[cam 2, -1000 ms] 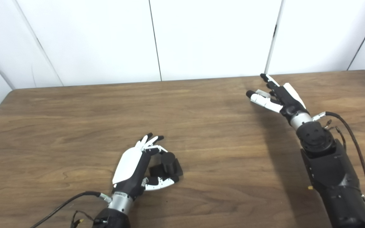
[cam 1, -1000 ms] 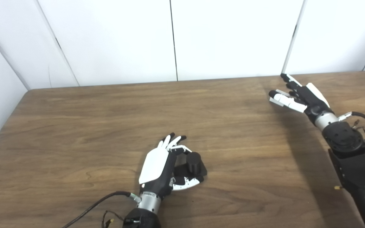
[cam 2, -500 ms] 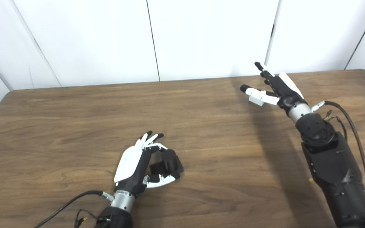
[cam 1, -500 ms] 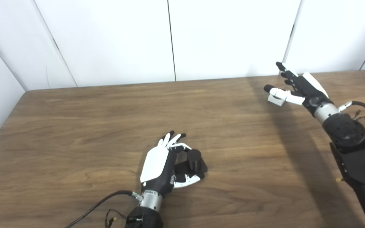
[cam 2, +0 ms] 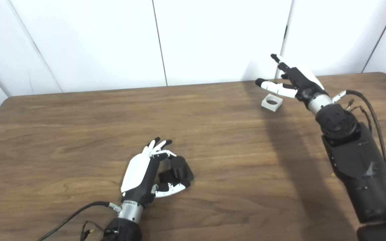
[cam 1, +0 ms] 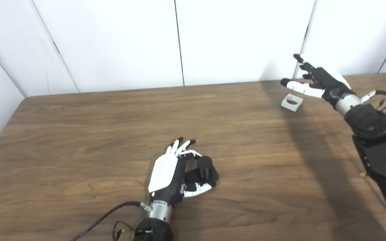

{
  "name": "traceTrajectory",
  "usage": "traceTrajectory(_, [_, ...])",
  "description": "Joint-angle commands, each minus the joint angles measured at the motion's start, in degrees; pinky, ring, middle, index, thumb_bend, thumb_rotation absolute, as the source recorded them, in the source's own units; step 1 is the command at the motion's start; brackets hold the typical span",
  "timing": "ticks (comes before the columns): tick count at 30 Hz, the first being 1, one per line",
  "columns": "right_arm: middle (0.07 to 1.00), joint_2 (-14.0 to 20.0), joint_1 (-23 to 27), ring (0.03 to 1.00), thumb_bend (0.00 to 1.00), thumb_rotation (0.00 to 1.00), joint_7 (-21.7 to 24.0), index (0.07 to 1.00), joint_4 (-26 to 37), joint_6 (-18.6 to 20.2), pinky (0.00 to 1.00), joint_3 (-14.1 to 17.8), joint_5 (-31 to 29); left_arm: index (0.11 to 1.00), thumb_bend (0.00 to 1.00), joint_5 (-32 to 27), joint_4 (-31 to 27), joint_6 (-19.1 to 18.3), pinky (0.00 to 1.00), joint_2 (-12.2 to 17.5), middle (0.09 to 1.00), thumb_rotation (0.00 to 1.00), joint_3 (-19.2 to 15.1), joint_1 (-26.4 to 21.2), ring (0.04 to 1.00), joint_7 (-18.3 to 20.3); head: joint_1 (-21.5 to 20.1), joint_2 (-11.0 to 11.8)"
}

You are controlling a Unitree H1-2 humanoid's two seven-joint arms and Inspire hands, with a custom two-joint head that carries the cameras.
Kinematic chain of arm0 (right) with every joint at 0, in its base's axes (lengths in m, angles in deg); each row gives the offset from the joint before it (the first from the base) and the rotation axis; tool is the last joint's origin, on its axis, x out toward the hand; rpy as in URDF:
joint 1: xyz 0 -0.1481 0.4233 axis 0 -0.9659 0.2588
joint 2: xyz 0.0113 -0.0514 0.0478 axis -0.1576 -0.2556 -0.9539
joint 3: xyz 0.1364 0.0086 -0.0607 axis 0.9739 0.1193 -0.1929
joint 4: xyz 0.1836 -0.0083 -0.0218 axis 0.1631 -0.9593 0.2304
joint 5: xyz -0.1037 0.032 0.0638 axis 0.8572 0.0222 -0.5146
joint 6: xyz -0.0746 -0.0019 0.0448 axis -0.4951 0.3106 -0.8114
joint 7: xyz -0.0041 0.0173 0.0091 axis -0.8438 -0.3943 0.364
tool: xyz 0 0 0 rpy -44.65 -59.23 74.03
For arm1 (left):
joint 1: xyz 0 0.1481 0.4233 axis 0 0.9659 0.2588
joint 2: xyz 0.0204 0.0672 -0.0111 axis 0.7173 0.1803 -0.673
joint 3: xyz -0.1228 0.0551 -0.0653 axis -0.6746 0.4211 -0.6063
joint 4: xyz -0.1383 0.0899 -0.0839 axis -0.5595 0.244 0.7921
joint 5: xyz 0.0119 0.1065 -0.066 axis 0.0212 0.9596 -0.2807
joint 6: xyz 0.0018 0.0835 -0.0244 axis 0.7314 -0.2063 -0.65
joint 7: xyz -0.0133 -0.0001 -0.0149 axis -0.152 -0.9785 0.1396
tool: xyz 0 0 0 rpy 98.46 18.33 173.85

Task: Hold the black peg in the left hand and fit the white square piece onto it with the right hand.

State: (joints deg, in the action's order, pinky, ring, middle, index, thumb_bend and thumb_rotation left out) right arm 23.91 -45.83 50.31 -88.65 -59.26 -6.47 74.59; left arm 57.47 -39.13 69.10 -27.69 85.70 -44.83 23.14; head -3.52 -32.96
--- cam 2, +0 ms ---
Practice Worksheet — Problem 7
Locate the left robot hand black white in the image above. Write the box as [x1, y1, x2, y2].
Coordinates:
[121, 137, 191, 208]

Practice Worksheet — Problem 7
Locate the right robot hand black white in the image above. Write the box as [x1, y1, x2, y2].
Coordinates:
[255, 54, 331, 102]

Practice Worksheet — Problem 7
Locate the white square piece with hole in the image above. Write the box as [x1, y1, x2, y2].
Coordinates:
[261, 94, 283, 111]

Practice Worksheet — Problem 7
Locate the black peg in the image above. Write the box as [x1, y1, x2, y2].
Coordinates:
[158, 156, 194, 184]

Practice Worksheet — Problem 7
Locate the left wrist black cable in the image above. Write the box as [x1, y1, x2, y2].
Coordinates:
[36, 201, 122, 241]

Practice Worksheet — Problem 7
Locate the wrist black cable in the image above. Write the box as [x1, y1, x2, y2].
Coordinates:
[36, 201, 122, 241]
[332, 90, 386, 200]

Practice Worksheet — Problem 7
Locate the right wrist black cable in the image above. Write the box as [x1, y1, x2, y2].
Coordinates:
[332, 90, 386, 200]

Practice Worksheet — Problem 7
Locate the thin right wrist wire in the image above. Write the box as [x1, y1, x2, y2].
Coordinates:
[345, 99, 373, 133]

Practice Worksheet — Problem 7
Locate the thin wrist wire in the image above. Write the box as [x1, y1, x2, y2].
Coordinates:
[81, 220, 105, 241]
[345, 99, 373, 133]

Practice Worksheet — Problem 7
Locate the thin left wrist wire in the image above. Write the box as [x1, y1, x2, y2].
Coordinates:
[81, 220, 105, 241]

